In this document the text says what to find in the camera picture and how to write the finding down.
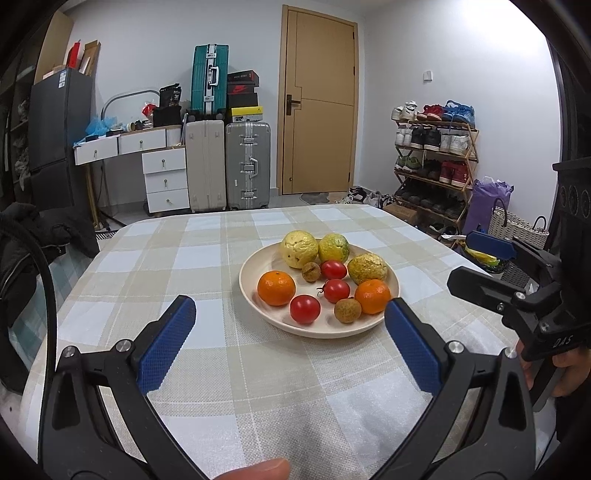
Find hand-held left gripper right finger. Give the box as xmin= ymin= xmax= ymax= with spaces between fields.
xmin=383 ymin=298 xmax=539 ymax=480

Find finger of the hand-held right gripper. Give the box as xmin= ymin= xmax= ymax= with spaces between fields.
xmin=465 ymin=231 xmax=561 ymax=282
xmin=447 ymin=266 xmax=532 ymax=319

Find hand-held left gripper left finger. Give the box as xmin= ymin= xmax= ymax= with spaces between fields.
xmin=39 ymin=295 xmax=208 ymax=480

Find orange mandarin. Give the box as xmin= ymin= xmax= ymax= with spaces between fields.
xmin=257 ymin=270 xmax=297 ymax=306
xmin=354 ymin=279 xmax=392 ymax=315

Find wrinkled yellow passion fruit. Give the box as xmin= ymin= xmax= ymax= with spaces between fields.
xmin=347 ymin=253 xmax=389 ymax=286

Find red tomato with stem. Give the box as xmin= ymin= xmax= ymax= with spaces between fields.
xmin=317 ymin=278 xmax=351 ymax=304

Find cream round plate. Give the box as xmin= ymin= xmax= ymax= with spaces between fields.
xmin=239 ymin=240 xmax=400 ymax=340

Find green patched passion fruit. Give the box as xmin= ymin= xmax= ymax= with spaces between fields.
xmin=318 ymin=233 xmax=350 ymax=264

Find smooth yellow passion fruit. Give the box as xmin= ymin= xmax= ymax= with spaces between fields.
xmin=280 ymin=231 xmax=320 ymax=269

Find person's right forearm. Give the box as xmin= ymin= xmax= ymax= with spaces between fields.
xmin=536 ymin=383 xmax=591 ymax=480

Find person's right hand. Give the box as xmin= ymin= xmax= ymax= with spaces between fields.
xmin=516 ymin=340 xmax=591 ymax=398

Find person's left hand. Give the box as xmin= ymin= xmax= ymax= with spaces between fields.
xmin=210 ymin=458 xmax=291 ymax=480

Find yellow green bundle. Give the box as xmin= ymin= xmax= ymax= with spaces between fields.
xmin=464 ymin=247 xmax=509 ymax=274

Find grey woven basket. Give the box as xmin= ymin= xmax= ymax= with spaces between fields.
xmin=487 ymin=206 xmax=550 ymax=287

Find purple bag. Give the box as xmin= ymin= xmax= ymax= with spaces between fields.
xmin=463 ymin=178 xmax=514 ymax=236

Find brown cardboard box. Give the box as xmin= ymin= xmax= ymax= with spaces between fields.
xmin=383 ymin=203 xmax=419 ymax=224

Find beige checked tablecloth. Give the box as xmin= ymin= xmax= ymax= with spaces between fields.
xmin=21 ymin=203 xmax=559 ymax=480

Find rows of assorted shoes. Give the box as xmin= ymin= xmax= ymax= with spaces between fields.
xmin=392 ymin=100 xmax=476 ymax=220

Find pale blue checked cloth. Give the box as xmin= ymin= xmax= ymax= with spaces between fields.
xmin=9 ymin=256 xmax=90 ymax=352

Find wooden shoe rack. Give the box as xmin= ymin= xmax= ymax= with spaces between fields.
xmin=392 ymin=117 xmax=481 ymax=232

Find scattered sneakers pile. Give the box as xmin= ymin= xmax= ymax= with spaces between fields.
xmin=344 ymin=185 xmax=395 ymax=207

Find white desk with drawers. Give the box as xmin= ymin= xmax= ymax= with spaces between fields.
xmin=74 ymin=124 xmax=191 ymax=214

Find beige suitcase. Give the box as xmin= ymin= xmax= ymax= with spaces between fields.
xmin=185 ymin=119 xmax=228 ymax=213

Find silver suitcase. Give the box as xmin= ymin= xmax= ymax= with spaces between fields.
xmin=225 ymin=121 xmax=271 ymax=210

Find wooden door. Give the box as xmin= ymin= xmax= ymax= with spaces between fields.
xmin=281 ymin=4 xmax=360 ymax=195

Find black fabric box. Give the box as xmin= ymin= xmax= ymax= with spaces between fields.
xmin=152 ymin=106 xmax=183 ymax=127

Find blue plastic bag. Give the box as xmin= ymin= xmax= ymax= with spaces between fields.
xmin=85 ymin=116 xmax=122 ymax=138

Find dark grey refrigerator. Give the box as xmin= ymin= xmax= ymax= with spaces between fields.
xmin=28 ymin=69 xmax=95 ymax=208

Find yellow and black shoe box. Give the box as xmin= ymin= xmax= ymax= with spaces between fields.
xmin=228 ymin=106 xmax=265 ymax=123

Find grey arched metal tube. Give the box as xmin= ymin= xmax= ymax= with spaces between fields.
xmin=100 ymin=90 xmax=160 ymax=123

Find teal suitcase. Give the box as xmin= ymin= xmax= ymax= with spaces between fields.
xmin=191 ymin=44 xmax=230 ymax=116

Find tall dark cabinet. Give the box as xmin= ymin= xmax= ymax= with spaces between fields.
xmin=0 ymin=11 xmax=75 ymax=204

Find upright cardboard carton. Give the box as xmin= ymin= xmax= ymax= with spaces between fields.
xmin=81 ymin=41 xmax=101 ymax=77

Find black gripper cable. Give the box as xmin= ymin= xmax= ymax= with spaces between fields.
xmin=0 ymin=222 xmax=60 ymax=356

